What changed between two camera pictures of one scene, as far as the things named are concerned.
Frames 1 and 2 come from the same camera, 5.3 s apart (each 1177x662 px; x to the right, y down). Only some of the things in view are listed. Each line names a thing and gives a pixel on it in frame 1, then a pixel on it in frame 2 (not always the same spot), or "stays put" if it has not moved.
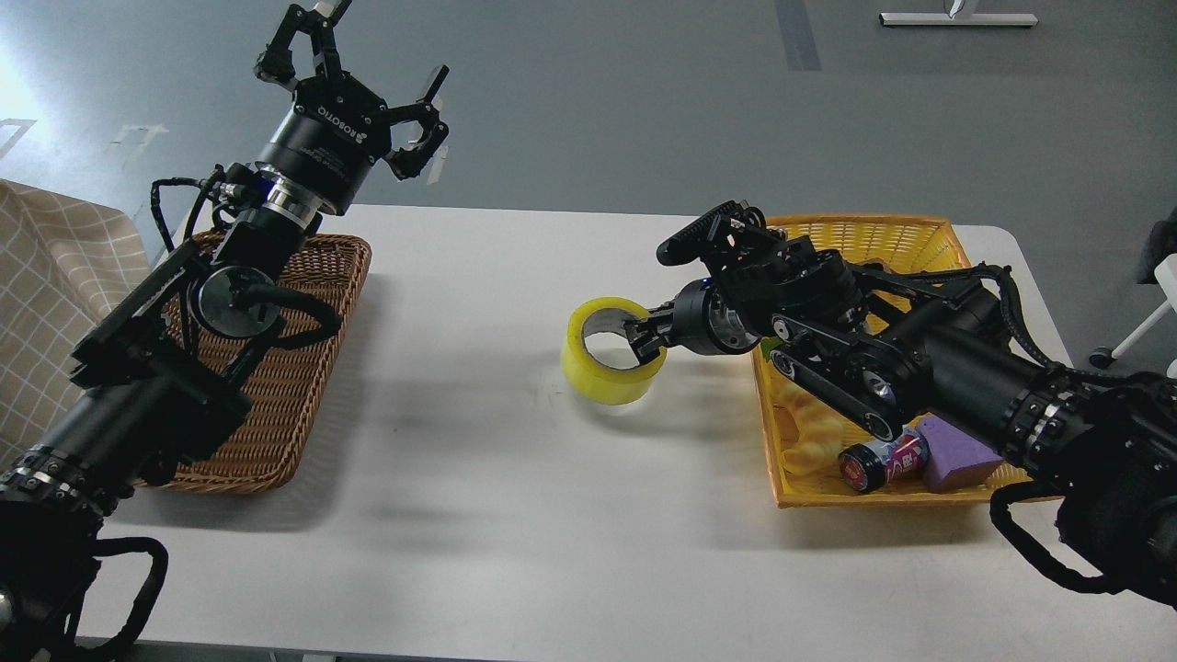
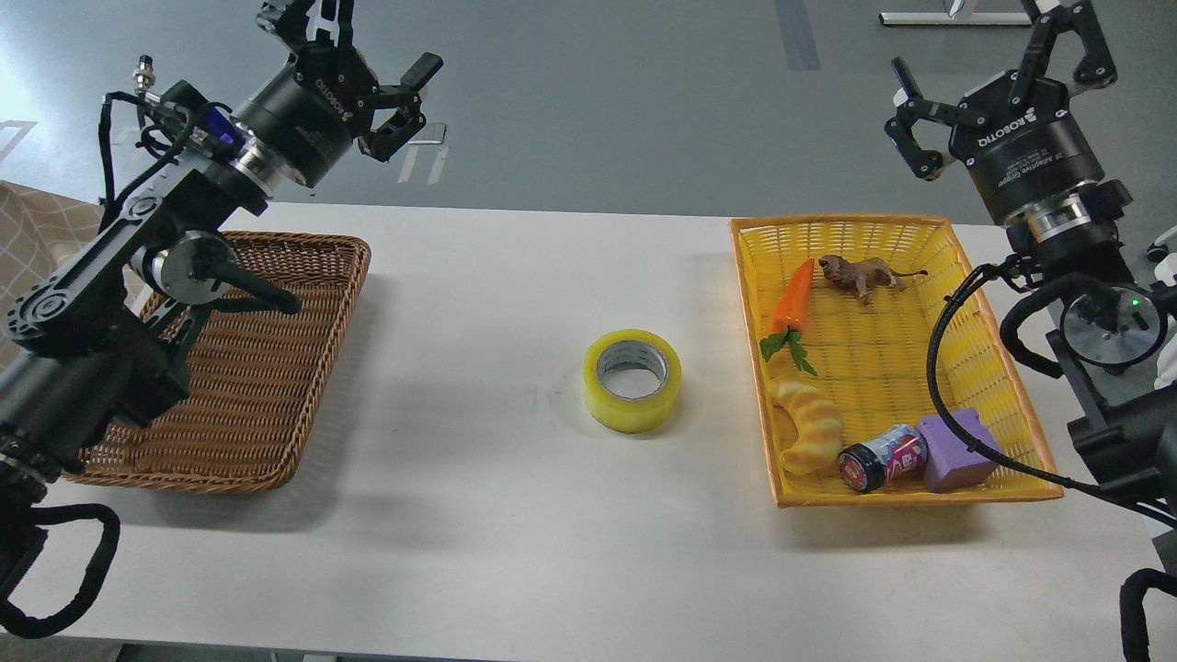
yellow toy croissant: x=820 y=434 stays put
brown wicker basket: x=290 y=389 stays put
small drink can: x=869 y=466 stays put
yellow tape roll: x=596 y=382 -> x=632 y=380
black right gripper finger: x=659 y=321 -> x=1051 y=18
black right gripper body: x=704 y=321 -> x=1025 y=152
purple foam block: x=954 y=460 stays put
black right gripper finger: x=646 y=349 -> x=913 y=107
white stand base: x=959 y=19 stays put
